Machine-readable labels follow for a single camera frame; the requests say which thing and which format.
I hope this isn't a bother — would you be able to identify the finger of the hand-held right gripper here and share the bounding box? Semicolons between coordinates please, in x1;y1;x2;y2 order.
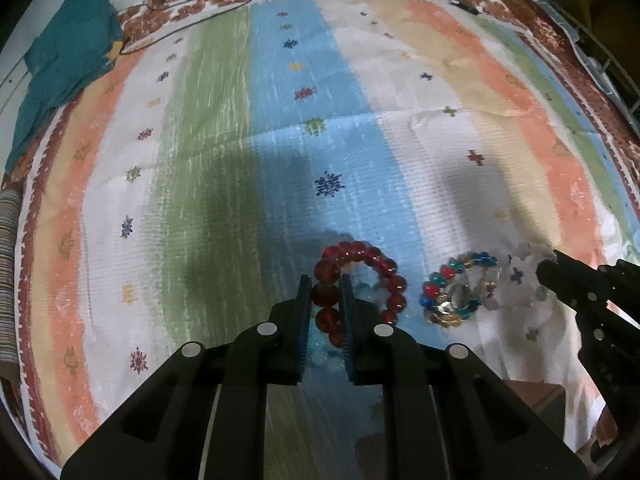
535;248;640;322
575;302;632;413

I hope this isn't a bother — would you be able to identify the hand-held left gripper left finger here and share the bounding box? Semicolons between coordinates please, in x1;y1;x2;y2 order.
60;275;307;480

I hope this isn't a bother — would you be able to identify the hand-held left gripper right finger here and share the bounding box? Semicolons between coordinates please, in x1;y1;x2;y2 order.
339;275;589;480

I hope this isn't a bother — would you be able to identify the red bead bracelet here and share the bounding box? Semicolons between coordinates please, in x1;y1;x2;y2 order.
311;241;408;349

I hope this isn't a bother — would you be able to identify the white bead bracelet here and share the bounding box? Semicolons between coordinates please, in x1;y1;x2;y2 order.
492;241;557;312

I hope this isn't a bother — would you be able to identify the striped patterned blanket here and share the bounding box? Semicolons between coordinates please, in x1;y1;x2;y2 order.
0;0;640;467

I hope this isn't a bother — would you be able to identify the striped woven fabric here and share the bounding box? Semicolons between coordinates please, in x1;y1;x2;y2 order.
0;189;22;377

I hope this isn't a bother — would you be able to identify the teal cloth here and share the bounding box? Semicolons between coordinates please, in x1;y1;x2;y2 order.
6;0;126;173

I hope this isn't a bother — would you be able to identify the multicolour gem bracelet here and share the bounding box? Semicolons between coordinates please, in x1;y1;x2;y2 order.
421;251;502;330

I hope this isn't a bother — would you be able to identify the metal wire rack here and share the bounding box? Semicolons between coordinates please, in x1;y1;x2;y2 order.
539;0;640;143

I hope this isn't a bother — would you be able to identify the black cable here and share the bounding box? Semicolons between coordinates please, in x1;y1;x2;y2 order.
120;0;273;56

